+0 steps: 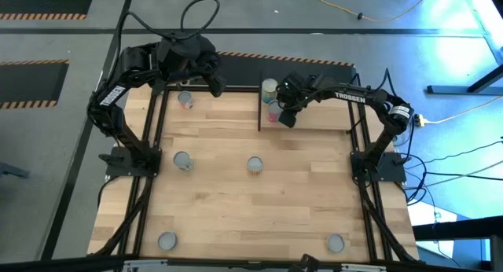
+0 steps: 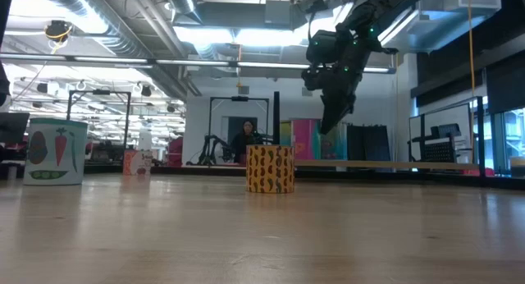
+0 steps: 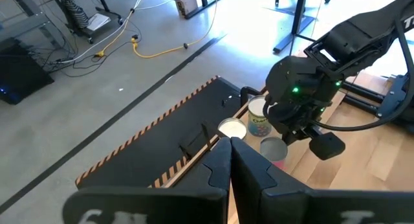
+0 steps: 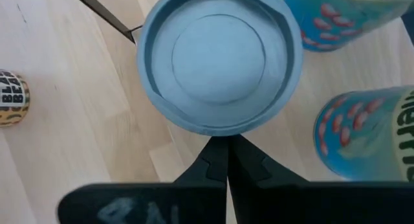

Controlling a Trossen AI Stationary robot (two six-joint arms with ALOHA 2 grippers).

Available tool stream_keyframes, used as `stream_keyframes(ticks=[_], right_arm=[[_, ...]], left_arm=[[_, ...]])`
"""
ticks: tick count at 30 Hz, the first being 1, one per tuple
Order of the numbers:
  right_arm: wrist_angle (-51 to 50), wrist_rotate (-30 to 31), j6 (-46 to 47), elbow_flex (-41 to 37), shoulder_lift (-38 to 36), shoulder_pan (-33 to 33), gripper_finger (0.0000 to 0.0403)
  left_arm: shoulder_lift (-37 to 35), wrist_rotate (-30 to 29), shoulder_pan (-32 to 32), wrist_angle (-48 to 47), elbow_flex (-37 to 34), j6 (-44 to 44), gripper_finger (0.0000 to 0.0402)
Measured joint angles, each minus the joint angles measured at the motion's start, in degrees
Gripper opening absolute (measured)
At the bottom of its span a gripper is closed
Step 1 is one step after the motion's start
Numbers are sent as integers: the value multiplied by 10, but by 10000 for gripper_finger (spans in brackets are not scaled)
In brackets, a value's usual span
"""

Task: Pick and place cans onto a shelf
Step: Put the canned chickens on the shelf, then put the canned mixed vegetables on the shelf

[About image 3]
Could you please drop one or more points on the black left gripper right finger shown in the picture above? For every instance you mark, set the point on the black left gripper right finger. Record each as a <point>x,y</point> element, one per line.
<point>255,185</point>

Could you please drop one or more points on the black desk leg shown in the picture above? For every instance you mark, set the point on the black desk leg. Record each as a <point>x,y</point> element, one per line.
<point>299,10</point>

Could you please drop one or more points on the blue cherries can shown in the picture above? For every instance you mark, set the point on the blue cherries can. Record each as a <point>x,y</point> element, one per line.
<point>257,123</point>

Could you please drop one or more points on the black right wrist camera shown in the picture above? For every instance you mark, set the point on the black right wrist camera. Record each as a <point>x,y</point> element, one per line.
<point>326,146</point>

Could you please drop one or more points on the yellow-green cherries can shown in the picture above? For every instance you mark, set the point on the yellow-green cherries can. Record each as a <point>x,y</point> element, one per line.
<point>232,128</point>

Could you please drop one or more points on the black orange-striped floor mat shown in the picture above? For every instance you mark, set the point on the black orange-striped floor mat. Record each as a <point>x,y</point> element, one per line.
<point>145,146</point>

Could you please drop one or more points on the grey metal rack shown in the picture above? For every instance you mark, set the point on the grey metal rack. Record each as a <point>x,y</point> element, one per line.
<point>19,26</point>

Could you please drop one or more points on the black wheeled cart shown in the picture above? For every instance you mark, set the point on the black wheeled cart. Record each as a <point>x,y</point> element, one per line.
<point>81,31</point>

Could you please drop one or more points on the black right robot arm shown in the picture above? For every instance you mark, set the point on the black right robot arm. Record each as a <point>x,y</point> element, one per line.
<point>355,39</point>

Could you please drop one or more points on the cardboard box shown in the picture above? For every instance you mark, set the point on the cardboard box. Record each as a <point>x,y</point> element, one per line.
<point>186,4</point>

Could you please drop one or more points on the black computer tower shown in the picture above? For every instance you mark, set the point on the black computer tower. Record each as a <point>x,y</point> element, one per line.
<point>19,75</point>

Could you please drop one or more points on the pink and green can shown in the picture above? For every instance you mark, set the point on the pink and green can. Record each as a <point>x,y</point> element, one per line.
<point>273,149</point>

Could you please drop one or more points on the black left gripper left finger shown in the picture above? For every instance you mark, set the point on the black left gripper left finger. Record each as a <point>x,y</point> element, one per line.
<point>207,185</point>

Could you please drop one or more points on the white papers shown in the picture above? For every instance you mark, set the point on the white papers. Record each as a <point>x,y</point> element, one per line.
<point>98,21</point>

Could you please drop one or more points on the black white striped bag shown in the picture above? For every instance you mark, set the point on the black white striped bag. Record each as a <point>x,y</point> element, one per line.
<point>76,13</point>

